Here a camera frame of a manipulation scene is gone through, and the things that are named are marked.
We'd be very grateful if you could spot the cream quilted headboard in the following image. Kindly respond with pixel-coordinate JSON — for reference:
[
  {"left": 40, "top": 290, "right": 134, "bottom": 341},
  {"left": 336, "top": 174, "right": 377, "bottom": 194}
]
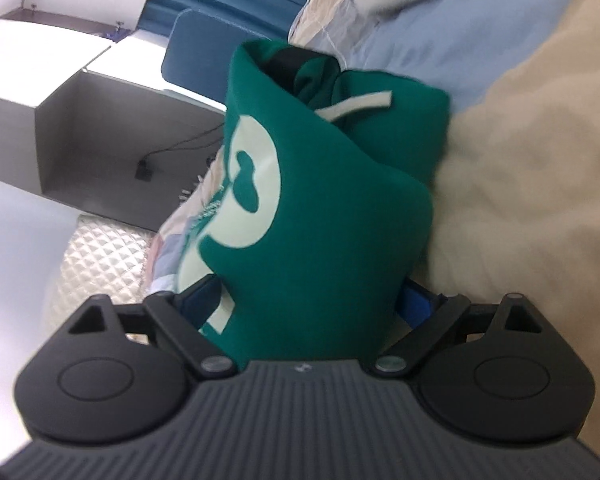
[{"left": 42, "top": 212, "right": 154, "bottom": 313}]

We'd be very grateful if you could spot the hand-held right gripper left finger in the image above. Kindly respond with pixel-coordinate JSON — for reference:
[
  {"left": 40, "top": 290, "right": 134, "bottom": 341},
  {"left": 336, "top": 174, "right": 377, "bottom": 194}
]
[{"left": 67, "top": 276, "right": 233, "bottom": 378}]

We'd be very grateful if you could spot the patchwork pastel bed quilt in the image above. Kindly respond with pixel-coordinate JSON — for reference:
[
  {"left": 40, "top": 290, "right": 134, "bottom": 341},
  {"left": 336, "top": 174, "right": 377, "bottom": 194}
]
[{"left": 147, "top": 0, "right": 600, "bottom": 441}]

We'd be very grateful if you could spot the green hoodie with cream trim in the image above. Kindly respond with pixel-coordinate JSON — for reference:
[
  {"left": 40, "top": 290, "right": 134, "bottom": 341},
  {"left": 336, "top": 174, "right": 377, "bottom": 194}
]
[{"left": 177, "top": 40, "right": 452, "bottom": 362}]

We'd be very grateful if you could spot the black charger cable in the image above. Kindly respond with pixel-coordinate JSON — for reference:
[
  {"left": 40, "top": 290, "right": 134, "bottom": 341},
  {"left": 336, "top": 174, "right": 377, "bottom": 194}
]
[{"left": 144, "top": 126, "right": 227, "bottom": 167}]

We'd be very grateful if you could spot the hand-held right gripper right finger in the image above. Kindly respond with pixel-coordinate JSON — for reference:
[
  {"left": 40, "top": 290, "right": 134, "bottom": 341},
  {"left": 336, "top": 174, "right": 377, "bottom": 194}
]
[{"left": 372, "top": 282, "right": 546, "bottom": 378}]

